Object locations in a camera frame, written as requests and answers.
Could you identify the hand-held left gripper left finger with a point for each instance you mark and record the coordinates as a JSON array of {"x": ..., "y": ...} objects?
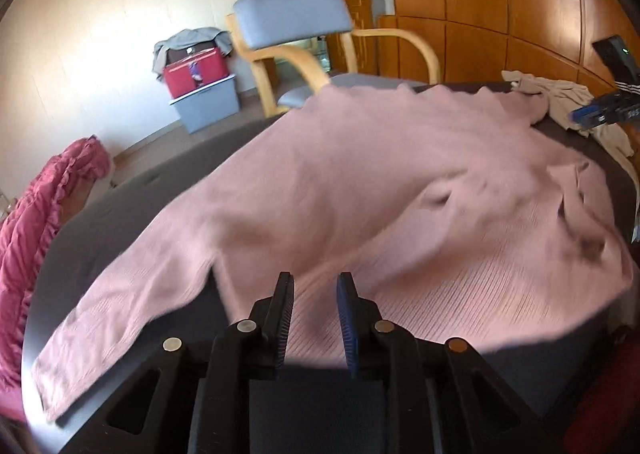
[{"x": 282, "y": 326}]

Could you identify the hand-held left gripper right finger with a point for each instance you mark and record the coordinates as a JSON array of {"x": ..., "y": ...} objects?
[{"x": 347, "y": 331}]

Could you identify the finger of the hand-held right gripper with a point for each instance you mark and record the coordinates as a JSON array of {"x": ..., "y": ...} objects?
[{"x": 590, "y": 116}]

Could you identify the pink knit sweater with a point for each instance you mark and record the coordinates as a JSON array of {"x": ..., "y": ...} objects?
[{"x": 375, "y": 184}]

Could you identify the beige garment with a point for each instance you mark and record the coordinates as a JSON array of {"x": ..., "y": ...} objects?
[{"x": 565, "y": 94}]

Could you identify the black white-striped garment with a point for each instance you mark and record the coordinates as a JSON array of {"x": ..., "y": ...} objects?
[{"x": 629, "y": 88}]

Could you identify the black device with green light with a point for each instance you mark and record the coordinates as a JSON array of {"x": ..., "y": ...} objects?
[{"x": 617, "y": 56}]

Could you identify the black leather sofa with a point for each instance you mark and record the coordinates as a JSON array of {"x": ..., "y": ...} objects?
[{"x": 150, "y": 194}]

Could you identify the grey plastic storage box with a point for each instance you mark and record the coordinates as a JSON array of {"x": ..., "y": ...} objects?
[{"x": 210, "y": 109}]

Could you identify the red fabric box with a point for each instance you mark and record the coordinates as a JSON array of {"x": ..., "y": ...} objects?
[{"x": 185, "y": 76}]

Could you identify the red ruffled quilt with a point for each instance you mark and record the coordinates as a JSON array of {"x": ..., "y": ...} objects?
[{"x": 30, "y": 234}]

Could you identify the person's red jacket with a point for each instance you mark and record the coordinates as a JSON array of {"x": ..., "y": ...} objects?
[{"x": 610, "y": 399}]

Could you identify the grey cloth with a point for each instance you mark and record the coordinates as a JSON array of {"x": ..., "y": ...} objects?
[{"x": 195, "y": 36}]

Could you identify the wooden armchair with grey cushions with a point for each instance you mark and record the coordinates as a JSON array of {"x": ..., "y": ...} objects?
[{"x": 290, "y": 14}]

